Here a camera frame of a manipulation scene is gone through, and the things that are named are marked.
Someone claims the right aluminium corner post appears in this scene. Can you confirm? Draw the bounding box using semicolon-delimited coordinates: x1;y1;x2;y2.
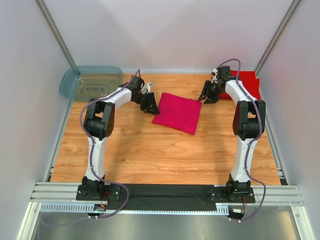
254;0;303;77

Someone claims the aluminium corner post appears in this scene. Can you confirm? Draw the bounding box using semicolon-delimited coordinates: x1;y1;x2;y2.
35;0;76;68
254;0;303;77

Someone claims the magenta t shirt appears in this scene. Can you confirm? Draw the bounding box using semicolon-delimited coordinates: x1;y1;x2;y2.
152;92;202;135

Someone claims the folded red t shirt stack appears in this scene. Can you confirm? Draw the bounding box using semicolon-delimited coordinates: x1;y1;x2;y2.
211;70;261;100

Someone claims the translucent teal plastic bin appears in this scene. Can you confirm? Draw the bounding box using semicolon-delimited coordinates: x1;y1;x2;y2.
59;66;123;102

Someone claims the left aluminium corner post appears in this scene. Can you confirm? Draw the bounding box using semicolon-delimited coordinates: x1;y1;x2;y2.
35;0;76;68

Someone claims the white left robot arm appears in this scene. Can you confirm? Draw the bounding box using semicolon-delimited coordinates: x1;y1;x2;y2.
81;76;160;185

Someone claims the black cloth strip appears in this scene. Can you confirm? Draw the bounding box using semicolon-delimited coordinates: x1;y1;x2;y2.
123;184;217;212

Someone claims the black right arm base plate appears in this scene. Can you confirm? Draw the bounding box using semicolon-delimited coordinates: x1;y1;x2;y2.
208;186;256;204

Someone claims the aluminium mounting rail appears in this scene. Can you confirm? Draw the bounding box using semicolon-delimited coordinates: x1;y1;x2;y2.
29;181;83;202

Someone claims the white slotted cable duct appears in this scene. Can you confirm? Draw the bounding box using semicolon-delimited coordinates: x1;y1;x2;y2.
39;202;229;216

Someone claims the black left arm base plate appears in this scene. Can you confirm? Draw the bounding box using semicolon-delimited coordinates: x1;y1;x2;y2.
75;180;127;202

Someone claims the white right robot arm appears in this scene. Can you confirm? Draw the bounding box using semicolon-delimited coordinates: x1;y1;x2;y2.
198;66;266;194

